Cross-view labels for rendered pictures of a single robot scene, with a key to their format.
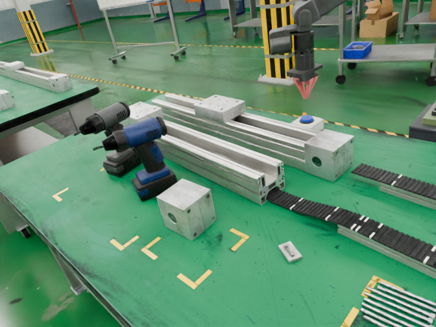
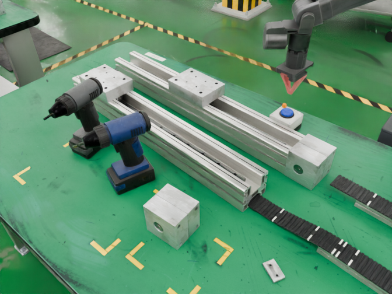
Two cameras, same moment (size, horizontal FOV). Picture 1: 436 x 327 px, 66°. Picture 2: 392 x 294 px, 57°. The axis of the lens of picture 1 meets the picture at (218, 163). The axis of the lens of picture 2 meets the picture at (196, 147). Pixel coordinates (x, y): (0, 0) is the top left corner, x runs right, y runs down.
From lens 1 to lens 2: 0.27 m
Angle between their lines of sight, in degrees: 13
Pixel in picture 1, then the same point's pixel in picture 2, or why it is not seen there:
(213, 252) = (200, 264)
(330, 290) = not seen: outside the picture
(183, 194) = (172, 206)
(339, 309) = not seen: outside the picture
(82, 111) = (18, 42)
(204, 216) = (190, 226)
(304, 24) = (305, 27)
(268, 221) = (250, 232)
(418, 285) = not seen: outside the picture
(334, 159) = (317, 172)
